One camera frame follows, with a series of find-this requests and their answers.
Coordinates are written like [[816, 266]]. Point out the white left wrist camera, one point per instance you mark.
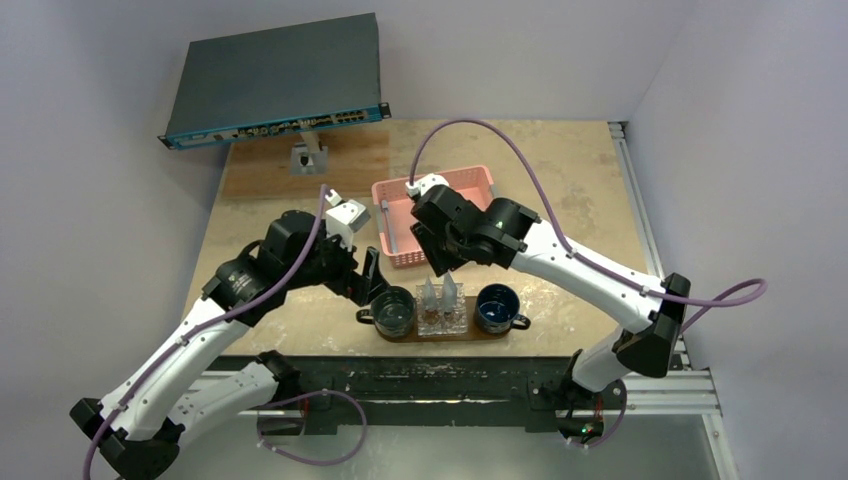
[[344, 218]]

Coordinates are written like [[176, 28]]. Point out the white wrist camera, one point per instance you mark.
[[344, 218], [427, 182]]

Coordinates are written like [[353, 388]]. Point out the brown wooden board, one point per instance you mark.
[[350, 161]]

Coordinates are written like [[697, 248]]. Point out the grey blue toothbrush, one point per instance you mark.
[[388, 227]]

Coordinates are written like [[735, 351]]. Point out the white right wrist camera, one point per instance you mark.
[[427, 182]]

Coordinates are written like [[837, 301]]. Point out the aluminium frame rail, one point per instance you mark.
[[682, 392]]

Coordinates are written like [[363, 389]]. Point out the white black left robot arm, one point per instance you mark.
[[140, 427]]

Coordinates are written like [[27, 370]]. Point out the blue capped toothpaste tube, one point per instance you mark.
[[449, 294]]

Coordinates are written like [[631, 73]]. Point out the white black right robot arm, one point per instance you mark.
[[648, 327]]

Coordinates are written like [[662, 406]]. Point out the dark grey mug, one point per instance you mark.
[[392, 313]]

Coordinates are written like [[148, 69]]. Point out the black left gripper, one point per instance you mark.
[[360, 288]]

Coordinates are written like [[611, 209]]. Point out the clear glass toothbrush holder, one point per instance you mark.
[[438, 326]]

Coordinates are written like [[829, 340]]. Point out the grey blue network switch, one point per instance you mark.
[[285, 80]]

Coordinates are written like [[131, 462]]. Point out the grey metal bracket stand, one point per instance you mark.
[[309, 156]]

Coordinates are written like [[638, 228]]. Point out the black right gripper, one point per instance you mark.
[[438, 242]]

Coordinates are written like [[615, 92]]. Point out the pink plastic basket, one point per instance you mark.
[[473, 183]]

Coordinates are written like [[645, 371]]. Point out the dark blue mug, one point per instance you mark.
[[497, 310]]

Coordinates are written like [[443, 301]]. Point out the black table front rail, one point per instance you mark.
[[525, 392]]

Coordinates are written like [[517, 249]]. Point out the oval wooden tray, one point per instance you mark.
[[476, 336]]

